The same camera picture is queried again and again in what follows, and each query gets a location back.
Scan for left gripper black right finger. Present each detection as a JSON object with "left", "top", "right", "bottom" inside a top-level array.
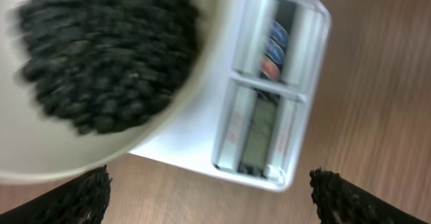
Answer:
[{"left": 310, "top": 168, "right": 426, "bottom": 224}]

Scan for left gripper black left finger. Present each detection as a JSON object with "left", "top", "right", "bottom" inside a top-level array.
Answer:
[{"left": 1, "top": 166, "right": 112, "bottom": 224}]

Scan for white bowl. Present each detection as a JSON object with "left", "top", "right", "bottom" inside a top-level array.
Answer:
[{"left": 1, "top": 0, "right": 237, "bottom": 184}]

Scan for white digital kitchen scale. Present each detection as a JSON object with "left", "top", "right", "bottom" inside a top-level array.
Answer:
[{"left": 133, "top": 0, "right": 331, "bottom": 192}]

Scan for black beans in bowl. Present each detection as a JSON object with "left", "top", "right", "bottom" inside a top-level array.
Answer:
[{"left": 17, "top": 0, "right": 199, "bottom": 135}]

